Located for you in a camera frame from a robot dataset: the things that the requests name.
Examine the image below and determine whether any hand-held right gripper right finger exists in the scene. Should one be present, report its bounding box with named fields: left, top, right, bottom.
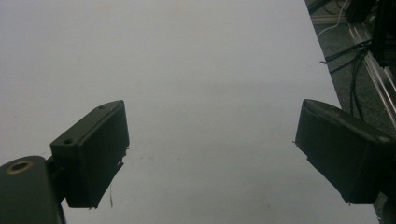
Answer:
left=294, top=98, right=396, bottom=205

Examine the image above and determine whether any white cable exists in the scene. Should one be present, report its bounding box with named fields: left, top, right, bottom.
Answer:
left=317, top=0, right=349, bottom=37

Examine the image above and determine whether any black stand post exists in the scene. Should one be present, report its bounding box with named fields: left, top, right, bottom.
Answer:
left=371, top=0, right=396, bottom=68

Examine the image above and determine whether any black cable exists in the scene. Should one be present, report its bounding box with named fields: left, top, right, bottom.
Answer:
left=348, top=49, right=368, bottom=121
left=320, top=40, right=372, bottom=64

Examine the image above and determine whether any aluminium frame rail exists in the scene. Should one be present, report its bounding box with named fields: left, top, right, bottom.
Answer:
left=347, top=21, right=396, bottom=129

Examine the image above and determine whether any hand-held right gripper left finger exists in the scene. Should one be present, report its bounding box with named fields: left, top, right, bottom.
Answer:
left=49, top=99, right=131, bottom=209

